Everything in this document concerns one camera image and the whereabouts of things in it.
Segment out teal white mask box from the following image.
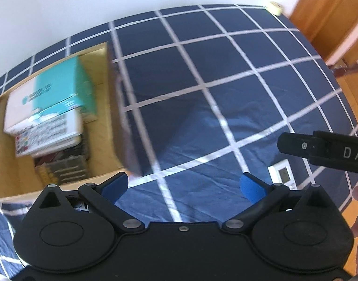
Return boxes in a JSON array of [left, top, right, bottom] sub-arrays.
[[4, 56, 97, 136]]

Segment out white multicolour button remote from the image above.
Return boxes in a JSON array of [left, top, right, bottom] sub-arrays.
[[15, 109, 83, 157]]

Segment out white slim screen remote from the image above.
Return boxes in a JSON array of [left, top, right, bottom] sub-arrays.
[[268, 159, 297, 190]]

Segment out brown cardboard box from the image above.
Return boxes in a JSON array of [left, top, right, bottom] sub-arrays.
[[0, 43, 138, 203]]

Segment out blue checkered bed sheet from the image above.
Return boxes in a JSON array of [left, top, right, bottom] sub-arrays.
[[0, 4, 358, 280]]

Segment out pale green tape roll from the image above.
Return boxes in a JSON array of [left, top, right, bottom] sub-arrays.
[[267, 2, 284, 16]]

